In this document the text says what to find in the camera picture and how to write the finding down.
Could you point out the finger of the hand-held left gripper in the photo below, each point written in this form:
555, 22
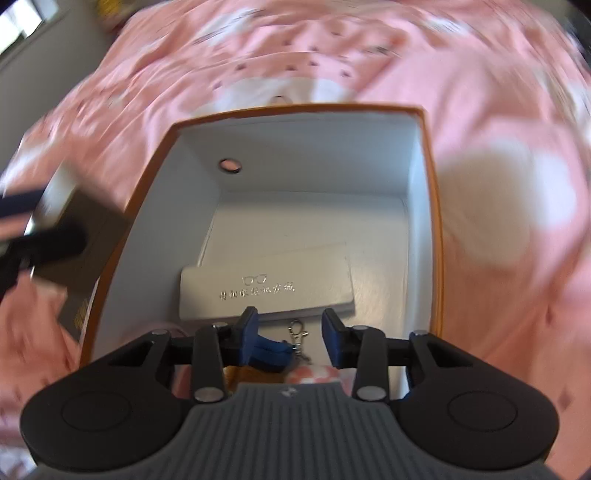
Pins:
18, 203
51, 244

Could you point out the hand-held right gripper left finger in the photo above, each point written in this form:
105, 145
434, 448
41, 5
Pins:
249, 333

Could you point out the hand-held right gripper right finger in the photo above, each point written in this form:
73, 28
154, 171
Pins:
330, 335

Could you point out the dark grey box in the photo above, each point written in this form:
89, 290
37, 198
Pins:
92, 240

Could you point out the white and black plush toy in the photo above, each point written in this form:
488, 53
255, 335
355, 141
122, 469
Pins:
309, 374

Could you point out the white glasses case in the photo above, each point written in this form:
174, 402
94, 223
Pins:
268, 281

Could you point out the orange cardboard box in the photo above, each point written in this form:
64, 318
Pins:
300, 161

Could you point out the window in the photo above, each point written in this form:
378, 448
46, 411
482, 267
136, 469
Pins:
23, 23

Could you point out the pink printed blanket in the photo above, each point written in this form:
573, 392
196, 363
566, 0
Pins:
485, 138

